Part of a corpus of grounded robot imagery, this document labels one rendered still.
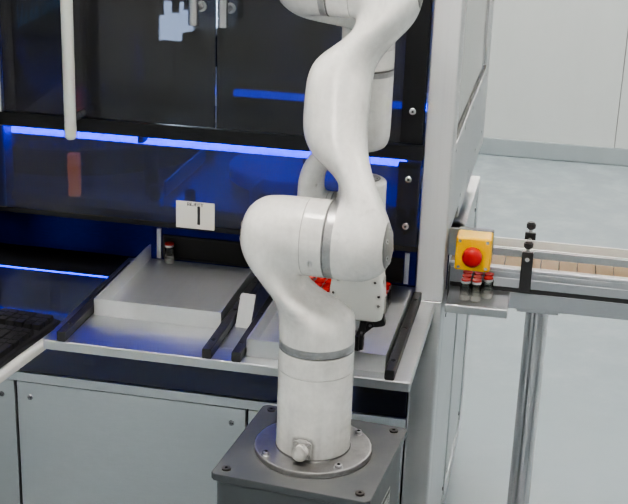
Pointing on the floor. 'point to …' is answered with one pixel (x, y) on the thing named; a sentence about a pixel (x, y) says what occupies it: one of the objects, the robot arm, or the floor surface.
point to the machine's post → (434, 239)
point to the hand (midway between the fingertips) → (355, 342)
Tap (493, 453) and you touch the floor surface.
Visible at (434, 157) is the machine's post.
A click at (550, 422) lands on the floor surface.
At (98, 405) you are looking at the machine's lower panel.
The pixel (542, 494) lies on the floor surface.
